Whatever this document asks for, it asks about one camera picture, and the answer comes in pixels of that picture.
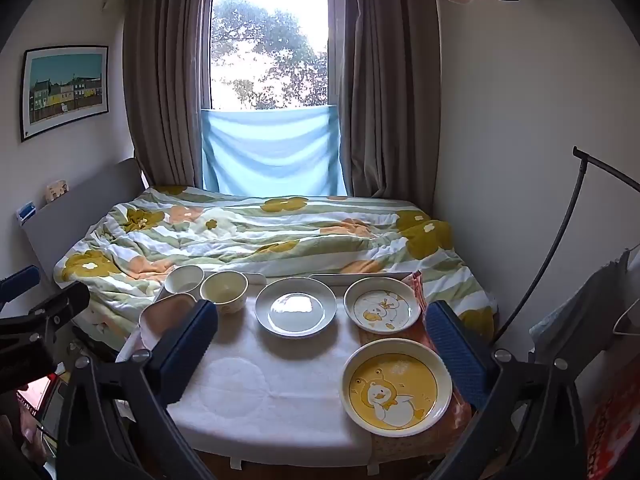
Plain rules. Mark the window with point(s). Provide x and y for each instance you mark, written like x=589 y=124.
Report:
x=270 y=35

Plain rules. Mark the grey headboard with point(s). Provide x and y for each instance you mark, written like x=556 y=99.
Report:
x=85 y=210

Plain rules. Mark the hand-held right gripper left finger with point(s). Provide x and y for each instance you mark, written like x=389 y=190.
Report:
x=192 y=340

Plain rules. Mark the small blue item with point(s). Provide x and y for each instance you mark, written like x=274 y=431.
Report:
x=26 y=212

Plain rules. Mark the framed wall poster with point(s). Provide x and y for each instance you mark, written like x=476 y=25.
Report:
x=65 y=90

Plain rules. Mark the small white duck plate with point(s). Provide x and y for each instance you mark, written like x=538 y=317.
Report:
x=382 y=305

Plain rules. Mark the grey plate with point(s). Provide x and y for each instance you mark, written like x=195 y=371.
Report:
x=296 y=307

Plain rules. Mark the white clothes hanger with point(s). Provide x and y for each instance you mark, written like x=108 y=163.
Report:
x=625 y=317

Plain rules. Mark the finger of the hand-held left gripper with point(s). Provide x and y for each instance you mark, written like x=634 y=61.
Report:
x=60 y=307
x=20 y=281

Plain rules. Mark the large yellow duck plate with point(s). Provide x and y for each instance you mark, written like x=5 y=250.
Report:
x=395 y=387

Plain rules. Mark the black clothes rack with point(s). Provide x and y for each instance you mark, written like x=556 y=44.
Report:
x=570 y=210

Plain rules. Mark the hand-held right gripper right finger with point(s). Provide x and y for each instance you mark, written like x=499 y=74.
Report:
x=457 y=355

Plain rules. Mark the red bag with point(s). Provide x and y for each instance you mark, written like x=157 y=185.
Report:
x=615 y=435

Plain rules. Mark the light blue window cloth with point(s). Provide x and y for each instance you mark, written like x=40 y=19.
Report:
x=272 y=150

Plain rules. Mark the white bowl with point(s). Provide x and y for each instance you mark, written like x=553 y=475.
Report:
x=182 y=280

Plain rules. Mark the white table cloth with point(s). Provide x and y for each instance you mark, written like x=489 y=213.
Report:
x=280 y=385

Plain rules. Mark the brown curtain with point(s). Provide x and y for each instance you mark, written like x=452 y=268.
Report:
x=390 y=85
x=165 y=85

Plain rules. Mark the grey hanging clothes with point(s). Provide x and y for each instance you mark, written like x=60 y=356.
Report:
x=585 y=320

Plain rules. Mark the small printed box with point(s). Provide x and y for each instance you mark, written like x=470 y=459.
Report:
x=57 y=191

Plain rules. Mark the floral blanket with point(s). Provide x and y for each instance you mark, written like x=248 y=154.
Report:
x=280 y=240

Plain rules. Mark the cream bowl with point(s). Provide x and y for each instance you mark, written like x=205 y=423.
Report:
x=225 y=292

